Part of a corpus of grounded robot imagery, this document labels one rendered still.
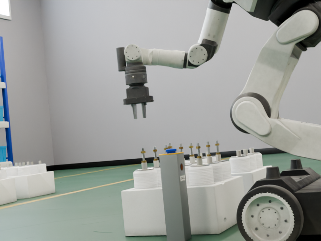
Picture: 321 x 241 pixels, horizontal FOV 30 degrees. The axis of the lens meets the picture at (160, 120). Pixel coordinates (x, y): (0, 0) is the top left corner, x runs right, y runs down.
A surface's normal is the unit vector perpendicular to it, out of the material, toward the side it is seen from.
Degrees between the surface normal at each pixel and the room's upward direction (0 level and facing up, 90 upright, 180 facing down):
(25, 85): 90
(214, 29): 102
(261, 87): 90
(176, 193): 90
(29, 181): 90
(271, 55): 113
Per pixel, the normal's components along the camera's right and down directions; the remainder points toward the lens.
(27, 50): 0.90, -0.10
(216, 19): -0.07, 0.18
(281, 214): -0.42, 0.01
